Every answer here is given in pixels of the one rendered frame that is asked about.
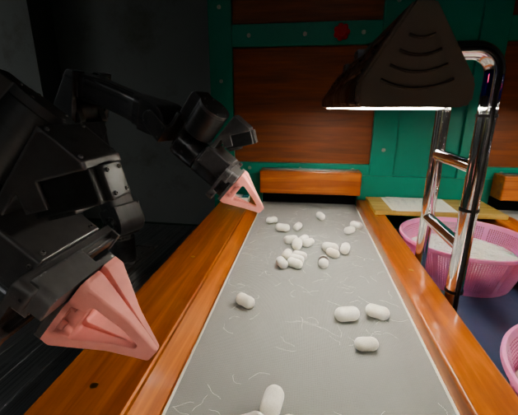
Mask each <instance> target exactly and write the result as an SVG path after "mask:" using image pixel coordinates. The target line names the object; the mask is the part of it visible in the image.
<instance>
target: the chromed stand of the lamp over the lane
mask: <svg viewBox="0 0 518 415"><path fill-rule="evenodd" d="M457 42H458V44H459V46H460V49H461V51H462V53H463V55H464V58H465V60H473V61H476V62H478V63H479V64H480V65H481V66H482V68H483V80H482V85H481V90H480V95H479V100H478V108H477V113H476V114H475V117H476V118H475V122H474V131H473V136H472V141H471V145H470V150H469V157H466V156H461V155H458V154H455V153H452V152H448V151H445V149H446V139H447V134H448V128H449V122H450V112H451V107H437V109H436V113H435V119H434V125H433V131H432V142H431V147H430V153H429V159H428V165H427V176H426V182H425V188H424V193H423V199H422V210H421V216H420V222H419V228H418V238H417V244H416V249H415V256H416V258H417V259H418V261H419V262H420V263H421V265H422V266H423V267H424V268H425V270H426V268H427V259H428V253H429V248H430V243H431V237H432V230H434V231H435V232H436V233H437V234H438V235H439V236H440V237H441V238H442V239H443V240H444V241H445V242H446V243H447V244H448V245H449V246H450V247H451V248H452V251H451V256H450V264H449V269H448V274H447V279H446V285H445V287H444V290H445V292H444V296H445V297H446V299H447V300H448V301H449V302H450V304H451V305H452V307H453V308H454V309H455V311H456V313H457V314H459V311H460V303H461V299H462V295H463V294H464V282H465V278H466V273H467V269H468V265H469V257H470V253H471V249H472V244H473V240H474V232H475V227H476V223H477V219H478V214H479V211H480V209H479V207H480V203H481V198H482V194H483V186H484V181H485V177H486V173H487V168H488V161H489V157H490V152H491V148H492V140H493V136H494V132H495V127H496V122H497V118H498V115H499V114H498V110H499V106H500V102H501V98H502V90H503V86H504V81H505V77H506V60H505V58H504V55H503V54H502V51H501V50H500V49H499V48H498V47H497V46H496V45H494V44H492V43H490V42H487V41H484V40H457ZM443 163H445V164H447V165H449V166H453V167H455V168H457V169H459V170H462V171H465V172H466V173H465V177H464V187H463V191H462V196H461V200H460V206H459V209H458V210H459V214H458V219H457V223H456V228H455V232H453V231H452V230H451V229H450V228H449V227H447V226H446V225H445V224H444V223H443V222H441V221H440V220H439V219H438V218H436V217H435V211H436V201H437V196H438V190H439V185H440V180H441V170H442V165H443Z"/></svg>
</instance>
